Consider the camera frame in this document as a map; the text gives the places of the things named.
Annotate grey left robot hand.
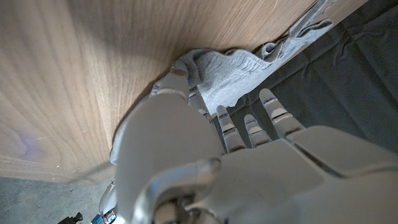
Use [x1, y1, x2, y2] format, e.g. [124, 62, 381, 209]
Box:
[105, 58, 398, 224]

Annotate gray shorts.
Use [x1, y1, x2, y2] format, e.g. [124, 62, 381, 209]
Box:
[178, 0, 335, 114]

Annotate black backdrop curtain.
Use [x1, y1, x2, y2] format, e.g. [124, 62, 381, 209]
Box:
[217, 0, 398, 153]

